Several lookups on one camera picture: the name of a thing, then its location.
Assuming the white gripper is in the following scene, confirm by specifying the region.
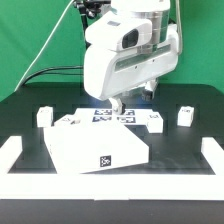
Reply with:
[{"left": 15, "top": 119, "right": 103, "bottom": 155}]
[{"left": 84, "top": 31, "right": 179, "bottom": 115}]

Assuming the white square tabletop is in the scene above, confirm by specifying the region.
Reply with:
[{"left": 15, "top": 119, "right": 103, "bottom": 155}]
[{"left": 44, "top": 121, "right": 149, "bottom": 174}]

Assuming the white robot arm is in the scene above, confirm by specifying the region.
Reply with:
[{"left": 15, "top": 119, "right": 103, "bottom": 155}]
[{"left": 84, "top": 0, "right": 182, "bottom": 114}]

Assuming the white marker sheet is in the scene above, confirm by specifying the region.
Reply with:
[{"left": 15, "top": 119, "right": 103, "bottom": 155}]
[{"left": 75, "top": 108, "right": 152, "bottom": 125}]

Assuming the white U-shaped fence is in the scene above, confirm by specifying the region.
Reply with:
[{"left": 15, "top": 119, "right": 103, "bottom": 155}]
[{"left": 0, "top": 137, "right": 224, "bottom": 200}]

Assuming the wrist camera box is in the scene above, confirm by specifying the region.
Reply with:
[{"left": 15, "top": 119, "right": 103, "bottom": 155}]
[{"left": 85, "top": 16, "right": 152, "bottom": 52}]

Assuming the black cable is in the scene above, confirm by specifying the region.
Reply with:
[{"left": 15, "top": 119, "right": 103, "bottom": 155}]
[{"left": 20, "top": 65, "right": 85, "bottom": 88}]

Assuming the black camera stand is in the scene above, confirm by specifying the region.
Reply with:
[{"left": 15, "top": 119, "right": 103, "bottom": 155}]
[{"left": 73, "top": 0, "right": 112, "bottom": 48}]

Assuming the white cable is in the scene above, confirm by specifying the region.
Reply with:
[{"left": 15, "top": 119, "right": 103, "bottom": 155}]
[{"left": 13, "top": 0, "right": 75, "bottom": 93}]

